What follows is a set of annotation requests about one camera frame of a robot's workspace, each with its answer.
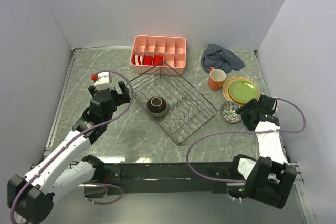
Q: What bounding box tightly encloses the orange mug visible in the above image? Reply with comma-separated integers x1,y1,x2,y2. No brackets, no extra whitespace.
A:
208,67,226,91

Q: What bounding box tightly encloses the pink patterned bowl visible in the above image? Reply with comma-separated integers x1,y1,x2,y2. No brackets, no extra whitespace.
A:
219,101,242,124

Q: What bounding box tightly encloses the red roll right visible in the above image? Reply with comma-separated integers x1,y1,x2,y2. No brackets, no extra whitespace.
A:
153,55,163,66

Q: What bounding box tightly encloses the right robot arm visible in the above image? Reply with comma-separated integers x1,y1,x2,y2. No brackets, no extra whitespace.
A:
230,95,297,209

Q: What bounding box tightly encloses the grey crumpled cloth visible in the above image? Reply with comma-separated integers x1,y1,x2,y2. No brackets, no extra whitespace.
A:
201,44,245,73

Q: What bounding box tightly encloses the red roll middle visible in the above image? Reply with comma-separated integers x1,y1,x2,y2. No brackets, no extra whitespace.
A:
143,56,153,66

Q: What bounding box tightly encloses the clear glass plate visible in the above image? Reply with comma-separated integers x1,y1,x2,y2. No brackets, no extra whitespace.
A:
227,80,260,105

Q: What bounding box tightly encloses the black bowl gold rim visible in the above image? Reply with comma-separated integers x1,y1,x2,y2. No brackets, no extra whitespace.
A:
146,96,170,119

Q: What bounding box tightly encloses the pink compartment organizer box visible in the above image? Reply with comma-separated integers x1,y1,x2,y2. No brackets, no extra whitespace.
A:
130,35,186,76

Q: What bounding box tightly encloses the black wire dish rack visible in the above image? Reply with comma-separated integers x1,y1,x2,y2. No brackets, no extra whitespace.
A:
130,73,217,145

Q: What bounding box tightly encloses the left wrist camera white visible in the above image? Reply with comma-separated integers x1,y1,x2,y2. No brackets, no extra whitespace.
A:
91,72,113,91

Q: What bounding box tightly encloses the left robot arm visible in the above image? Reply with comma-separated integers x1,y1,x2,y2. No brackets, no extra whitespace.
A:
7,81,134,223

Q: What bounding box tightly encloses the red white striped roll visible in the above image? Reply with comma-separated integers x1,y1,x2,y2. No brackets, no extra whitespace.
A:
133,55,144,65

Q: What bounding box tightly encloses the tan wooden plate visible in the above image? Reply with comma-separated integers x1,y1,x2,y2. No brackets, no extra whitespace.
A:
223,77,260,105

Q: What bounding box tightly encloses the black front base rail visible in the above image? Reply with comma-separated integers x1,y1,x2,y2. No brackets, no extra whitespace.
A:
95,163,227,194

